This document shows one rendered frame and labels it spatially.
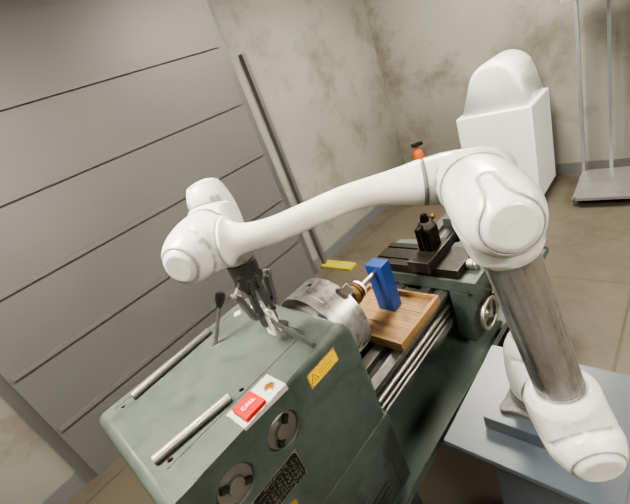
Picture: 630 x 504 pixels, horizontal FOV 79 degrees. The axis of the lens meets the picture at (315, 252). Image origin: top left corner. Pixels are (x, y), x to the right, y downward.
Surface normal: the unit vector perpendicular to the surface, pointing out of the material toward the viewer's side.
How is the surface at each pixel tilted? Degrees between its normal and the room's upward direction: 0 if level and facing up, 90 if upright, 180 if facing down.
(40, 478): 90
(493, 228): 85
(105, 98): 90
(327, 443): 90
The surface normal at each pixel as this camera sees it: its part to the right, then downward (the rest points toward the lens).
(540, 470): -0.34, -0.84
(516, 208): -0.12, 0.44
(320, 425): 0.69, 0.07
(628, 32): -0.62, 0.54
